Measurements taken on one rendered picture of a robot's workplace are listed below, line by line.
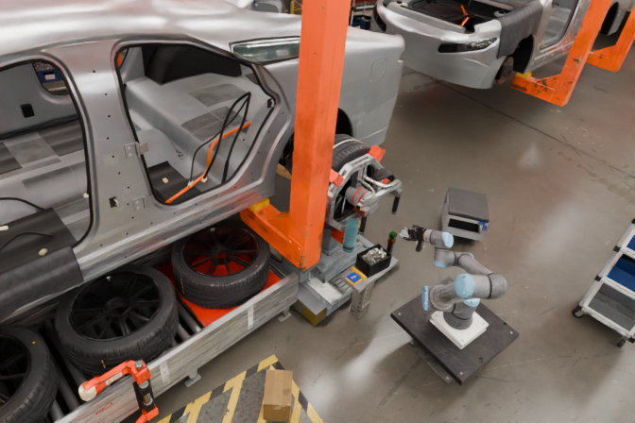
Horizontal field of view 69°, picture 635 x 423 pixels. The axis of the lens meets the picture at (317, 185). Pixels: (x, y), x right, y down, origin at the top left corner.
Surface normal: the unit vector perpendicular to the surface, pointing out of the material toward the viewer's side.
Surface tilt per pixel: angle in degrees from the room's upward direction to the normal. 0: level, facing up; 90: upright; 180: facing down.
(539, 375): 0
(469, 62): 90
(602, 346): 0
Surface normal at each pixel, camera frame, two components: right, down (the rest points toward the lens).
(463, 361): 0.08, -0.81
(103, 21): 0.43, -0.46
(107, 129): 0.69, 0.33
